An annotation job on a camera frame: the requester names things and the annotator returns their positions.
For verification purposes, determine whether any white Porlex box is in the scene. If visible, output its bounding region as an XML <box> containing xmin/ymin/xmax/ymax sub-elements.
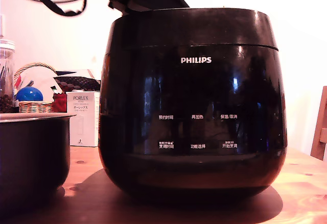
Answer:
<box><xmin>66</xmin><ymin>91</ymin><xmax>101</xmax><ymax>147</ymax></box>

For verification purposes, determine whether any wooden chair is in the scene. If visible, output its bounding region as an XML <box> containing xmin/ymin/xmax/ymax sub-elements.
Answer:
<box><xmin>310</xmin><ymin>85</ymin><xmax>327</xmax><ymax>161</ymax></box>

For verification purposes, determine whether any black rice cooker body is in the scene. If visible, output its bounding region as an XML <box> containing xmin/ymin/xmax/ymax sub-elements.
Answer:
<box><xmin>98</xmin><ymin>44</ymin><xmax>288</xmax><ymax>202</ymax></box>

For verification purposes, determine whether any black inner cooking pot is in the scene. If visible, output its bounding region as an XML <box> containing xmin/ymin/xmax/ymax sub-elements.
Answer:
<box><xmin>0</xmin><ymin>112</ymin><xmax>77</xmax><ymax>211</ymax></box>

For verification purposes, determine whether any wicker basket with handle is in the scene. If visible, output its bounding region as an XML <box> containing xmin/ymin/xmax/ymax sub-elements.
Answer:
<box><xmin>13</xmin><ymin>62</ymin><xmax>58</xmax><ymax>114</ymax></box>

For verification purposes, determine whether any clear jar of brown pellets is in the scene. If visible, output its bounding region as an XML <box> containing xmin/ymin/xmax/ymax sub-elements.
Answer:
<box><xmin>0</xmin><ymin>47</ymin><xmax>15</xmax><ymax>114</ymax></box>

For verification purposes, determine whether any black rice cooker lid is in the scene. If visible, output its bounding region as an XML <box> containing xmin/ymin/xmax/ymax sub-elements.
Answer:
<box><xmin>111</xmin><ymin>7</ymin><xmax>279</xmax><ymax>51</ymax></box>

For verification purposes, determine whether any blue ball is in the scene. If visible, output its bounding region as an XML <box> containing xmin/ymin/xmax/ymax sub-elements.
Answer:
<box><xmin>15</xmin><ymin>86</ymin><xmax>44</xmax><ymax>102</ymax></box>

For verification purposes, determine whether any white jar lid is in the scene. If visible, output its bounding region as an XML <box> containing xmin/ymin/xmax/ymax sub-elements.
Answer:
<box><xmin>0</xmin><ymin>39</ymin><xmax>16</xmax><ymax>51</ymax></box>

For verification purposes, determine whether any red glass goblet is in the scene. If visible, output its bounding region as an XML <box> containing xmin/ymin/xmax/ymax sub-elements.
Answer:
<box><xmin>52</xmin><ymin>92</ymin><xmax>68</xmax><ymax>113</ymax></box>

